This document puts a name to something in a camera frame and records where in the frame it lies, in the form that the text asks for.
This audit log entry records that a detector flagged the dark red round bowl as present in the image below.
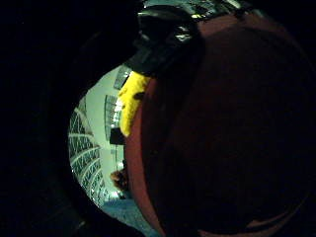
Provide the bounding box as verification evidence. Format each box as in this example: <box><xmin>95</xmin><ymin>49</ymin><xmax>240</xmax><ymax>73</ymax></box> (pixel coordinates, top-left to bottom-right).
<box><xmin>123</xmin><ymin>13</ymin><xmax>314</xmax><ymax>237</ymax></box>

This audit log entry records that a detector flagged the yellow soft toy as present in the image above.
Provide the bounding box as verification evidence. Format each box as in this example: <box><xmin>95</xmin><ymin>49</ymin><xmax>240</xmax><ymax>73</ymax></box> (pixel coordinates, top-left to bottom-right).
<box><xmin>117</xmin><ymin>70</ymin><xmax>152</xmax><ymax>138</ymax></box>

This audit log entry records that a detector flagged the black monitor screen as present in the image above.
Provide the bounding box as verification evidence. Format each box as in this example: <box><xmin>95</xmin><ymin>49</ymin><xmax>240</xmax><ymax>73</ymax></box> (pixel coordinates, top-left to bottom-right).
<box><xmin>109</xmin><ymin>127</ymin><xmax>126</xmax><ymax>146</ymax></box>

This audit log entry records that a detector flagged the gridded glass window front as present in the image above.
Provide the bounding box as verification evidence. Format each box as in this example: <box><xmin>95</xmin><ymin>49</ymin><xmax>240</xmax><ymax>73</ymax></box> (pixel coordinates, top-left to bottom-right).
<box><xmin>67</xmin><ymin>98</ymin><xmax>111</xmax><ymax>207</ymax></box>

